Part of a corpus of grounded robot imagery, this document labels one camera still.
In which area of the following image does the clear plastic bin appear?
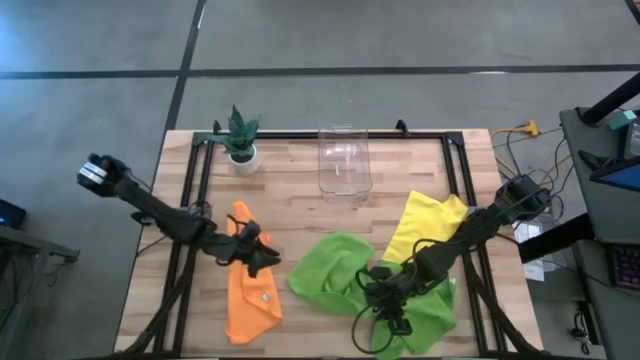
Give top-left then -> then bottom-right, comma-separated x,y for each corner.
317,124 -> 374,197

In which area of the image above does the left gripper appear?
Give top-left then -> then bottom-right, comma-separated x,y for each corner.
214,233 -> 282,279

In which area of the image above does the snake plant in white pot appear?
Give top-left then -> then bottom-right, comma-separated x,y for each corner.
207,103 -> 264,176

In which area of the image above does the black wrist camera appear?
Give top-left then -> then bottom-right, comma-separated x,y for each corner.
238,222 -> 262,246
367,266 -> 396,289

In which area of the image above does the blue-lit black device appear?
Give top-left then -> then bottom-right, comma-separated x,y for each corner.
0,198 -> 28,230

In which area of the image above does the black metal bar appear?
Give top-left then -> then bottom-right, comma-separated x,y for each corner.
517,212 -> 594,265

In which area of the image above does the black table clamp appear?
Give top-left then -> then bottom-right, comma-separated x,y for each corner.
130,208 -> 165,227

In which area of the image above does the yellow extension cord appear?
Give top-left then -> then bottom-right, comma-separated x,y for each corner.
489,119 -> 542,151

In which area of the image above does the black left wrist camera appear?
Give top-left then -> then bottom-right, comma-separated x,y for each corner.
238,222 -> 262,246

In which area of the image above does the black pole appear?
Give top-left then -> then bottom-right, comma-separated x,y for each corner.
579,72 -> 640,127

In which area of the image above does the black aluminium rig frame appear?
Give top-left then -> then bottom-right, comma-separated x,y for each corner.
115,118 -> 545,359

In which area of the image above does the orange microfiber towel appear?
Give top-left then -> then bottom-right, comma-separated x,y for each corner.
224,199 -> 284,346

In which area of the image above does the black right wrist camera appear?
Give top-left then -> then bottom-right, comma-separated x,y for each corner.
367,266 -> 396,289

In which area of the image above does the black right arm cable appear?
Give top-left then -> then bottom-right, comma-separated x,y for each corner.
351,269 -> 397,356

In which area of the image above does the teal box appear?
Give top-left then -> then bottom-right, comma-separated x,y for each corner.
608,109 -> 639,132

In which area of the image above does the laptop with blue screen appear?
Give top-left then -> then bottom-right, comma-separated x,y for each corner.
589,155 -> 640,194

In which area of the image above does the white paper sheet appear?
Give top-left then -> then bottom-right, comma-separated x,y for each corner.
512,219 -> 569,282

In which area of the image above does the yellow microfiber towel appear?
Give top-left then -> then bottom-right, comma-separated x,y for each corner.
380,189 -> 470,266

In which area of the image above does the black backlit keyboard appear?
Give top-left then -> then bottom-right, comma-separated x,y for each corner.
607,243 -> 640,292

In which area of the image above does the dark metal side table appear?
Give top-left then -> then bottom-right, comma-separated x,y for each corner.
0,223 -> 81,360

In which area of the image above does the grey desk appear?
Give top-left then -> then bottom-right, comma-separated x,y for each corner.
558,106 -> 640,246

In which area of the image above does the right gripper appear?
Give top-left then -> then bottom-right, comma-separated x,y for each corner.
364,272 -> 426,337

